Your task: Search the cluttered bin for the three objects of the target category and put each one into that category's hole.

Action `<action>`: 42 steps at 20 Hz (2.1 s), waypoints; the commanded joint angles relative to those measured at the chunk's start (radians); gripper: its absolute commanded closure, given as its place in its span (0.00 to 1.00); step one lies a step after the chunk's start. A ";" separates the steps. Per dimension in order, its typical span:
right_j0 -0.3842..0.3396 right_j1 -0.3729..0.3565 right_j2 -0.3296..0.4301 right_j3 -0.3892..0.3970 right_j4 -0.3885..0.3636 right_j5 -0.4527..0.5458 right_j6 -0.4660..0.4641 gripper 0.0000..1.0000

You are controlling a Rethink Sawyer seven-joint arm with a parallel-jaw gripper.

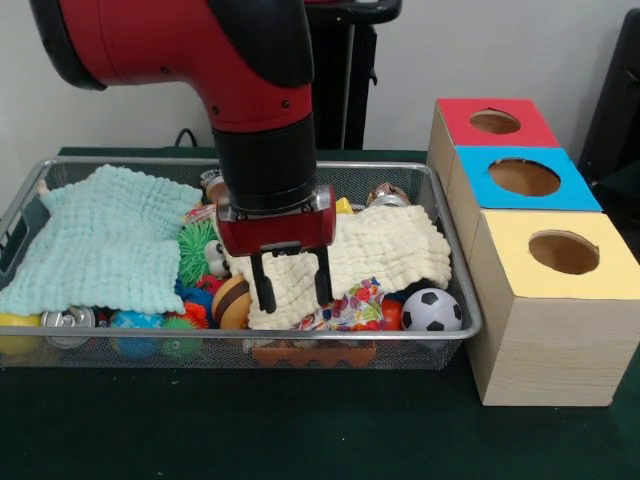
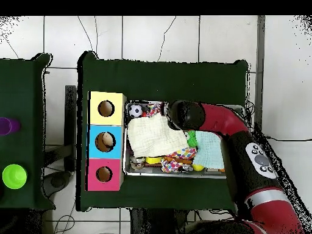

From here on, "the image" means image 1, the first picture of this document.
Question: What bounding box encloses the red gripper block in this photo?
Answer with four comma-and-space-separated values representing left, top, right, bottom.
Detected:
215, 205, 338, 314

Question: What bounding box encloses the cream yellow cloth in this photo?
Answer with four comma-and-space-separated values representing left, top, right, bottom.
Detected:
225, 205, 453, 331

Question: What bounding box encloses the clear shallow bin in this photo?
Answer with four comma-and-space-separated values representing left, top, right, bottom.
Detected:
0, 157, 484, 371

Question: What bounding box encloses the wooden box with three holes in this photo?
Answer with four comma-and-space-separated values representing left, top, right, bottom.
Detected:
427, 97, 640, 408

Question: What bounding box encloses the colourful dotted packet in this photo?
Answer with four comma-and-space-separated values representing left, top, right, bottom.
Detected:
297, 278, 386, 333

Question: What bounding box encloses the toy burger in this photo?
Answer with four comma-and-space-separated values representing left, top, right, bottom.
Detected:
211, 275, 253, 331

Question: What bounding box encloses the orange plastic toy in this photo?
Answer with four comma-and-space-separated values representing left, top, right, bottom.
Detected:
250, 340, 379, 369

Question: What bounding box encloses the green spiky ball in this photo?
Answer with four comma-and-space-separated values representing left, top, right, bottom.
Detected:
177, 220, 223, 288

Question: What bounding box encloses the black and white soccer ball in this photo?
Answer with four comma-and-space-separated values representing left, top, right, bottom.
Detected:
401, 288, 464, 334

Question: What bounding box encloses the dark green table cloth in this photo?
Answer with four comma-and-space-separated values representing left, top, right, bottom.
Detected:
0, 147, 640, 480

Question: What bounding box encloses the blue globe ball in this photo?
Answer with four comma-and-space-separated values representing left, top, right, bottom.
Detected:
108, 310, 164, 359

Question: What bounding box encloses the mint green cloth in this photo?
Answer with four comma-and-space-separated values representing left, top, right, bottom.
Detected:
0, 165, 204, 317

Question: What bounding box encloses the silver can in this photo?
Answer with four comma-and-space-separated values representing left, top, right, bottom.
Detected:
42, 306, 97, 350

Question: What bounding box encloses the yellow ball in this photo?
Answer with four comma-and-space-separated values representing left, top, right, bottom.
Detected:
0, 313, 43, 356

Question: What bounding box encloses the black stand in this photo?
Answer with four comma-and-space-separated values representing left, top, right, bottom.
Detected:
578, 8, 640, 201

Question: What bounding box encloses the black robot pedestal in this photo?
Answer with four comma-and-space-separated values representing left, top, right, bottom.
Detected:
303, 0, 403, 151

